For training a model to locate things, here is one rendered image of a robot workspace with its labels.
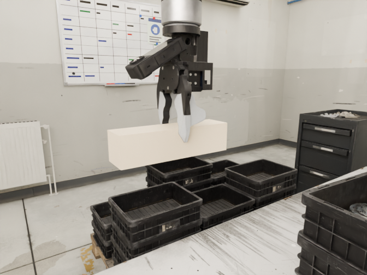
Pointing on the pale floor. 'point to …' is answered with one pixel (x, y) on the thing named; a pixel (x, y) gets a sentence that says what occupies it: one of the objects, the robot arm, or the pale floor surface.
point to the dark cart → (329, 147)
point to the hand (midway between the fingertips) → (172, 133)
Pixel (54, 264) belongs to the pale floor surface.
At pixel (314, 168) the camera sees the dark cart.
